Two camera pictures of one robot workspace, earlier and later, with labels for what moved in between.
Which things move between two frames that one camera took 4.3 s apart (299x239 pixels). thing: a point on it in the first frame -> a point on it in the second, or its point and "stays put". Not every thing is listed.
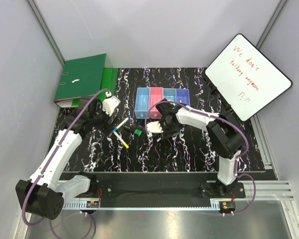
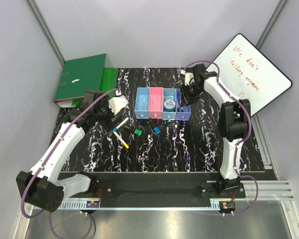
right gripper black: (167, 134) -> (191, 99)
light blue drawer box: (170, 94) stays put
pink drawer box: (156, 95) stays put
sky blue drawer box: (142, 102) stays put
